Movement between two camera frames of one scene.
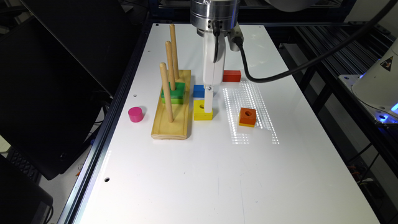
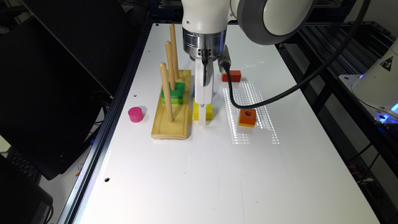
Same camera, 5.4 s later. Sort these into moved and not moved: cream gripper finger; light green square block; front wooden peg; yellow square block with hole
Moved: cream gripper finger
Not moved: light green square block; yellow square block with hole; front wooden peg
